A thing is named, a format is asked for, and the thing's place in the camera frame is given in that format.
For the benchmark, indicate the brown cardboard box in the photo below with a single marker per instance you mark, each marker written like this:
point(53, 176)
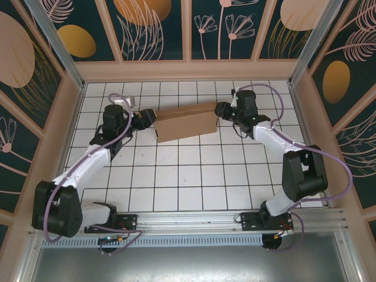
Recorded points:
point(185, 126)

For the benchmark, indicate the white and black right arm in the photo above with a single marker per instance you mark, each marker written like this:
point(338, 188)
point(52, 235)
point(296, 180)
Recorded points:
point(302, 173)

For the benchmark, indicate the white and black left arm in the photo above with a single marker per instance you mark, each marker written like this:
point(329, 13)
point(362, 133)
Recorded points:
point(88, 164)

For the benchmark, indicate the grey metal front panel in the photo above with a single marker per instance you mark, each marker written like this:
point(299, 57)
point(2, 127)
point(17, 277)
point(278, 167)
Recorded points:
point(188, 264)

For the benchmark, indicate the aluminium frame post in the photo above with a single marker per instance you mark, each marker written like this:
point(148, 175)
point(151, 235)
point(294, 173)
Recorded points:
point(308, 44)
point(58, 50)

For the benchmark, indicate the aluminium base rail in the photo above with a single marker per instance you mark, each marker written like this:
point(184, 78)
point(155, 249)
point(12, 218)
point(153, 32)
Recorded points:
point(188, 220)

